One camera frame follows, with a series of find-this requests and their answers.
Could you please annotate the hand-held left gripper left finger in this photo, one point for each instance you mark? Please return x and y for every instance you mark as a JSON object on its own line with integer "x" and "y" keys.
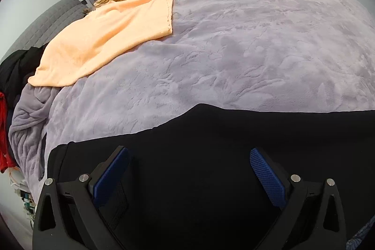
{"x": 112, "y": 171}

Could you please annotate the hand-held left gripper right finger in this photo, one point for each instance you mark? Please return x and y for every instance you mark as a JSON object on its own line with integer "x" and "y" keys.
{"x": 268, "y": 176}

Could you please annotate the black pants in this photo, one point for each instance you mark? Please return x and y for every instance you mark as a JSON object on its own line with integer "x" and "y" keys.
{"x": 190, "y": 165}

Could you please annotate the pile of small floor clutter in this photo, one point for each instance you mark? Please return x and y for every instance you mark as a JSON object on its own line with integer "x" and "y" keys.
{"x": 25, "y": 200}

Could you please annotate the speckled grey patterned cloth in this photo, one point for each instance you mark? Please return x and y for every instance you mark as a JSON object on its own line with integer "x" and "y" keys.
{"x": 361, "y": 235}

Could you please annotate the red cloth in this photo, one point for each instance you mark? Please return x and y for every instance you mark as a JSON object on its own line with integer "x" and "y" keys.
{"x": 3, "y": 132}

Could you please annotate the purple plush blanket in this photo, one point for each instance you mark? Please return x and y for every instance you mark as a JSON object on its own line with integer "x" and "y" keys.
{"x": 249, "y": 48}

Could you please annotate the orange towel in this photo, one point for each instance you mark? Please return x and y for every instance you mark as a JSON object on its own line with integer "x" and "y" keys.
{"x": 102, "y": 39}

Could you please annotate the black clothing pile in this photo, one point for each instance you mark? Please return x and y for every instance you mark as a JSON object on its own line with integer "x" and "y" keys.
{"x": 17, "y": 68}

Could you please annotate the grey quilted headboard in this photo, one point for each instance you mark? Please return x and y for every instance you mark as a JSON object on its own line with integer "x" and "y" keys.
{"x": 44, "y": 24}

